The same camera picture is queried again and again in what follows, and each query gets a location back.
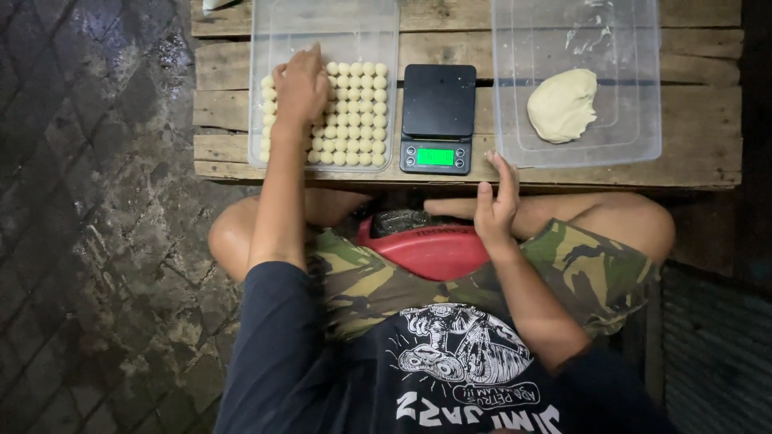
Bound grey corrugated metal sheet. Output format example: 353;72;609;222
661;265;772;434

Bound large clear plastic container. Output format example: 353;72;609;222
490;0;663;170

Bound person's right hand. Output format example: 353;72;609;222
473;151;521;246

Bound red plastic stool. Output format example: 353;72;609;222
355;215;492;282

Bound dark printed t-shirt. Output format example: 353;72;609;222
214;260;680;434

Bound clear plastic tray of balls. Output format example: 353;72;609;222
247;0;400;175

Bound person's left leg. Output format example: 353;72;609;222
208;189;372;284

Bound camouflage shorts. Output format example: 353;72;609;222
304;218;662;346

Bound pale dough lump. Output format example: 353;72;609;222
526;68;599;145

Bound black plastic packet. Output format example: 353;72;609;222
369;209;433;240

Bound black digital kitchen scale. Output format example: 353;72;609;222
399;64;477;176

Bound person's leg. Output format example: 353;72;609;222
208;189;372;284
424;192;677;267

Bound person's left hand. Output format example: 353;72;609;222
273;43;331;131

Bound rows of small dough balls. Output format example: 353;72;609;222
260;60;389;168

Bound person's right leg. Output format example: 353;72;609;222
424;192;677;267

